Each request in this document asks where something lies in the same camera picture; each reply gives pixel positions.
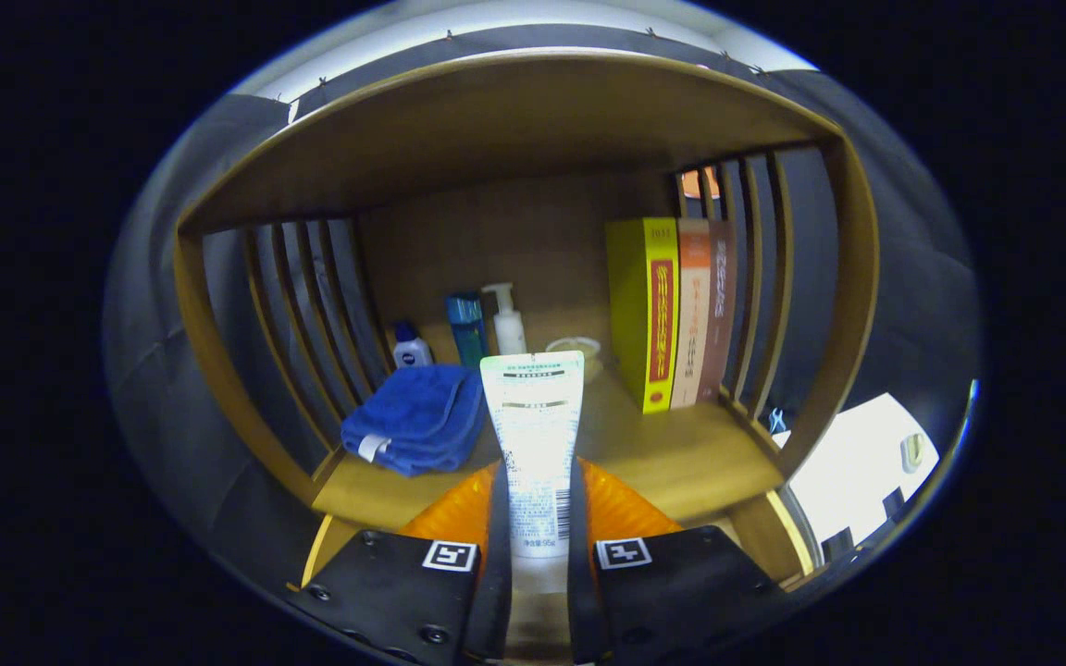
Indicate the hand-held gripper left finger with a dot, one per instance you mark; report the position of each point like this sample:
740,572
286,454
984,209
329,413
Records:
403,592

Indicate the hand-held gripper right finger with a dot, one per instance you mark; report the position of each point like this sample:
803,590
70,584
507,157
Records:
681,592

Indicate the white cosmetic tube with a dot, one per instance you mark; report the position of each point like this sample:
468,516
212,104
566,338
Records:
533,435

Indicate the wooden countertop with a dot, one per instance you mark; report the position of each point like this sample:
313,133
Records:
681,453

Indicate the wooden cabinet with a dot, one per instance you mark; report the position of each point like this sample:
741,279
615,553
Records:
496,129

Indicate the small black block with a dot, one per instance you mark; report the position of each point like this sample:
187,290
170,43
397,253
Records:
836,544
893,504

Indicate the folded blue towel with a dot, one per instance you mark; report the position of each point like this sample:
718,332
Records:
413,416

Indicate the white side table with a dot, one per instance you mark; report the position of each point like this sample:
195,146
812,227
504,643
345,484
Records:
857,462

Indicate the small blue-capped bottle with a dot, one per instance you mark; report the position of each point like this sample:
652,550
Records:
411,350

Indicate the beige lidded cup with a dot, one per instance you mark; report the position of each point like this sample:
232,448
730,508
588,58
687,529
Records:
591,356

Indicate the small green white object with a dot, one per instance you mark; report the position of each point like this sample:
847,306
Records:
912,451

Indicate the teal bottle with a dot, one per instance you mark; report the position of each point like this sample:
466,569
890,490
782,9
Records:
468,328

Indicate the orange book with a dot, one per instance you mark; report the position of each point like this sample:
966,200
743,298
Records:
692,314

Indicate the yellow book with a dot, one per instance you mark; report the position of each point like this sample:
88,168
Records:
635,314

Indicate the white pump bottle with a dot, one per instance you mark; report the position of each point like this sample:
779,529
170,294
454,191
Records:
507,328

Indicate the brown book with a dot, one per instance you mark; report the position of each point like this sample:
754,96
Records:
720,305

